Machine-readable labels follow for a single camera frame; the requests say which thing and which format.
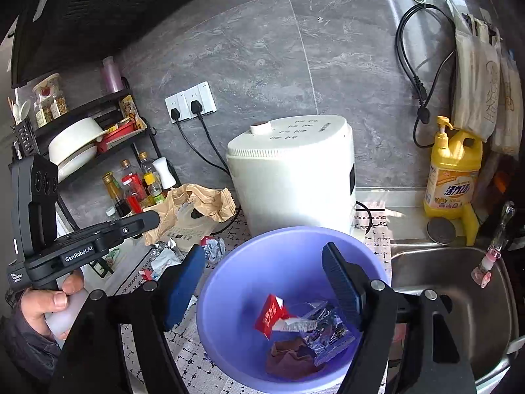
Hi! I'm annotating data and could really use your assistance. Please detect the white air fryer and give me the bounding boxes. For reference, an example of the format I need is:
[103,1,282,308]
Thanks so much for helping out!
[225,115,357,242]

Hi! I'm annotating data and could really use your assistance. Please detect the pink plastic bottle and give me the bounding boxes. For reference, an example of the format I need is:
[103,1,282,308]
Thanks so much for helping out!
[102,56,124,94]

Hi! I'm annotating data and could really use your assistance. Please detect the black utensil holder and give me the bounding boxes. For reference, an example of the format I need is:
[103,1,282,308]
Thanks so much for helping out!
[11,118,34,160]

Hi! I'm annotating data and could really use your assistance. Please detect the brown paper bag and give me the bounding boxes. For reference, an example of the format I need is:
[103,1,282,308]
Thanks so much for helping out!
[141,183,235,248]

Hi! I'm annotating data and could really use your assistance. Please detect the clear spice jars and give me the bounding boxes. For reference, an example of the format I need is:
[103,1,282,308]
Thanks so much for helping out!
[32,73,69,129]

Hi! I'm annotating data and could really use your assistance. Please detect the red snack wrapper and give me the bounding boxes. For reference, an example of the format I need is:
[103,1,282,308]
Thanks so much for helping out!
[254,294,293,340]

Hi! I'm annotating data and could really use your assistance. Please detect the black power cord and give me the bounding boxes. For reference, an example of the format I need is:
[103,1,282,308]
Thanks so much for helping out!
[176,120,230,173]
[199,114,243,235]

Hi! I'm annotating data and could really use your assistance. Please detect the red plastic container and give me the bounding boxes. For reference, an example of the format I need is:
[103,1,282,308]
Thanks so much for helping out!
[96,121,139,155]

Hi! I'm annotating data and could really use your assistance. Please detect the yellow detergent bottle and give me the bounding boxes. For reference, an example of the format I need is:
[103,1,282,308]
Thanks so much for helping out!
[424,116,483,220]

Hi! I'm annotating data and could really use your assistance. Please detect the white plate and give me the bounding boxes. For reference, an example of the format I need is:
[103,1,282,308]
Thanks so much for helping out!
[56,148,100,184]

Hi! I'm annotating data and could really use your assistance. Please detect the white wall socket panel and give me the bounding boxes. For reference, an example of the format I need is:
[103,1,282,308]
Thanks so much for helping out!
[183,81,217,119]
[165,93,191,123]

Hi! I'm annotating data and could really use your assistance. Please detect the beige hanging bag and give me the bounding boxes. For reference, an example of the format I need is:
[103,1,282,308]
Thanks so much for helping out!
[490,53,523,157]
[451,12,503,142]

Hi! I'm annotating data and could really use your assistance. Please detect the white bowl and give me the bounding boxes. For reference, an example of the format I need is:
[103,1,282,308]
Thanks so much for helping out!
[48,117,106,162]

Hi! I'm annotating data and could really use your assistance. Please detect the stainless steel sink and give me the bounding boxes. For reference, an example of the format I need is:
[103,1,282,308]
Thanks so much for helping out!
[389,246,519,378]

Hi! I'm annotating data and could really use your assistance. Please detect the white cap oil dispenser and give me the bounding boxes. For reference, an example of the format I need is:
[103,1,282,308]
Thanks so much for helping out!
[153,157,177,192]

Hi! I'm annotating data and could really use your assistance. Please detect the black hanging power cable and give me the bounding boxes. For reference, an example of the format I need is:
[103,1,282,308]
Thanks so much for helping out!
[395,3,458,149]

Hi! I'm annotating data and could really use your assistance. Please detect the cream kettle base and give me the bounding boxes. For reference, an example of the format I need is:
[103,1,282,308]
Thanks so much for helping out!
[166,209,218,253]

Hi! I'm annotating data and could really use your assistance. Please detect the clear pink faucet nozzle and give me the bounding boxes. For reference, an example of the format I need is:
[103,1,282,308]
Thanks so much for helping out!
[472,201,515,292]

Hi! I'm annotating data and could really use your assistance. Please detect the yellow cap green label bottle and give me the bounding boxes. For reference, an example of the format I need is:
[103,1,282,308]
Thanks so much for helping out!
[143,172,165,206]

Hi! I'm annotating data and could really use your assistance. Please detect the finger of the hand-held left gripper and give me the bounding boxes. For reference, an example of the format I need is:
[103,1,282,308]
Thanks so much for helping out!
[107,210,161,248]

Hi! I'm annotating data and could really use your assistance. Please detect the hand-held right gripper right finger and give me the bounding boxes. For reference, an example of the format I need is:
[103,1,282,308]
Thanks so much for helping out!
[321,242,478,394]

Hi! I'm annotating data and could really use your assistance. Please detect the purple plastic basin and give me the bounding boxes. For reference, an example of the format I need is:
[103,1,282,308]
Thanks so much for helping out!
[196,226,390,383]

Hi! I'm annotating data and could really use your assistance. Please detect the round metal sink stopper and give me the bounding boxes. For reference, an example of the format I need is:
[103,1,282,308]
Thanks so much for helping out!
[427,217,457,244]

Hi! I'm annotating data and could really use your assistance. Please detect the patterned white table mat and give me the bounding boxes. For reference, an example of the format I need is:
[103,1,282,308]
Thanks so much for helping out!
[88,201,394,394]

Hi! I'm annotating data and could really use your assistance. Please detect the silver foil wrapper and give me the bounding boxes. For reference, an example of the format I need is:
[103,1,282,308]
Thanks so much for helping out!
[283,300,357,367]

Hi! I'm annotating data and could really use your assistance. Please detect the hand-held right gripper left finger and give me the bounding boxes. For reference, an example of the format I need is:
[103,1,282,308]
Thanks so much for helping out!
[48,245,206,394]

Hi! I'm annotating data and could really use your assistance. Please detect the black metal kitchen rack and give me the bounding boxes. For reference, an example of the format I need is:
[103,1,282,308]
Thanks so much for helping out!
[10,88,181,230]

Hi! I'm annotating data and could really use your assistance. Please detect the dark soy sauce bottle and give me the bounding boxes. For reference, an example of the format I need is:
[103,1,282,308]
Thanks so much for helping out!
[102,172,132,218]

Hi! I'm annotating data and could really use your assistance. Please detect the yellow snack packet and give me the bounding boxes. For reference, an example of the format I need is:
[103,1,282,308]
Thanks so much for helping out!
[120,95,147,132]

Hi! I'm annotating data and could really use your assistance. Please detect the person's left hand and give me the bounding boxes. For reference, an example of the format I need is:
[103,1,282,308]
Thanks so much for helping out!
[20,270,86,341]

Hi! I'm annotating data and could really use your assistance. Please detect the red cap oil bottle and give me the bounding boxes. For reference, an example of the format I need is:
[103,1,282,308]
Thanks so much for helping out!
[122,174,149,214]

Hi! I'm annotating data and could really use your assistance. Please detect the brown crumpled paper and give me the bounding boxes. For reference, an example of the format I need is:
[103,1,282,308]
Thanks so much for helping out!
[266,337,325,379]

